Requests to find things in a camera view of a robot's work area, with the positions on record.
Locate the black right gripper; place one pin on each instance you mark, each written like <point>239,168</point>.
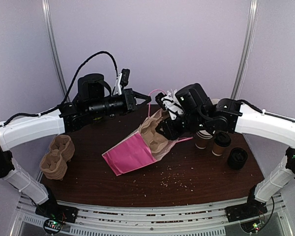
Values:
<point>168,127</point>

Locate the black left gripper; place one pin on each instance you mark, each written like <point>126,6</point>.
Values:
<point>130,102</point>

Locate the stack of brown paper cups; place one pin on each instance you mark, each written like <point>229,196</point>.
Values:
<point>202,139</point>

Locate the black cup lid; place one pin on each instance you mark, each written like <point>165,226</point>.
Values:
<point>222,138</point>

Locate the single brown paper cup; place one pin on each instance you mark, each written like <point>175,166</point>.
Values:
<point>217,150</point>

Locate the single pulp cup carrier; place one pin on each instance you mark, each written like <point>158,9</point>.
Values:
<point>158,144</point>

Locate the white pink paper bag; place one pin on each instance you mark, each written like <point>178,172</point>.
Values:
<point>131,153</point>

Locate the stack of black cup lids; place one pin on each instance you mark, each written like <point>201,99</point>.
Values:
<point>237,158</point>

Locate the stack of pulp cup carriers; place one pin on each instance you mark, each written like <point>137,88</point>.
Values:
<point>54,164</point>

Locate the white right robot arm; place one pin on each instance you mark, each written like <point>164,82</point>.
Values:
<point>241,117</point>

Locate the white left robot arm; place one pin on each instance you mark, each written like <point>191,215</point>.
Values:
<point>27,130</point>

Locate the white ceramic mug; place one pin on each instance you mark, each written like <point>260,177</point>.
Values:
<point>215,101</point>

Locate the glass jar of straws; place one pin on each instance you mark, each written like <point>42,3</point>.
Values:
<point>171,93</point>

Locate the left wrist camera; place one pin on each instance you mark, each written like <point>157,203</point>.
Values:
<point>121,82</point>

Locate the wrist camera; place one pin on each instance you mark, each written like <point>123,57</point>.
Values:
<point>121,82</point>
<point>171,105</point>

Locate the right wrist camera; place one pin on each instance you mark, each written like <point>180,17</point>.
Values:
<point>171,105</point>

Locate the aluminium frame post right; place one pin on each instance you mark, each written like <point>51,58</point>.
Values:
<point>247,46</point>

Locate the aluminium frame post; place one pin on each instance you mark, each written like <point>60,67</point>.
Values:
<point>247,46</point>
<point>53,45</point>

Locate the aluminium frame post left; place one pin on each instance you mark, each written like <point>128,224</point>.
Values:
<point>53,45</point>

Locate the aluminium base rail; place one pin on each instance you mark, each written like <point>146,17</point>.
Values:
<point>192,220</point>

